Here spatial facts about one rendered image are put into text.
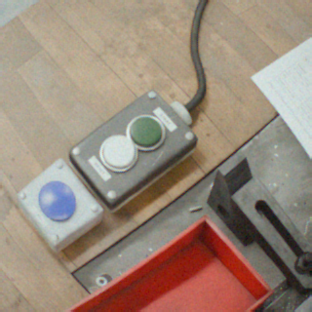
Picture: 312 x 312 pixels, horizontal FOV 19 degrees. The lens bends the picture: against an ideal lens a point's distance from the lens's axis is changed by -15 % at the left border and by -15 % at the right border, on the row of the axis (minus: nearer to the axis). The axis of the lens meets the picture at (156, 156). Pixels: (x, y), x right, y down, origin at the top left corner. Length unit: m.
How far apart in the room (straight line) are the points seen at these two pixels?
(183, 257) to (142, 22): 0.27
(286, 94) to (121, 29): 0.19
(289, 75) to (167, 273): 0.27
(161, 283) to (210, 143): 0.16
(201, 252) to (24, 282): 0.19
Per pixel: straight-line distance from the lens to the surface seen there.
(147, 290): 0.99
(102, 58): 1.08
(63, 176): 0.99
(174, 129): 1.01
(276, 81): 1.09
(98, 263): 1.00
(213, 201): 1.00
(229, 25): 1.11
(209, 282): 0.99
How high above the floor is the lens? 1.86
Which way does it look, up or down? 68 degrees down
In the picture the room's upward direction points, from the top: 10 degrees clockwise
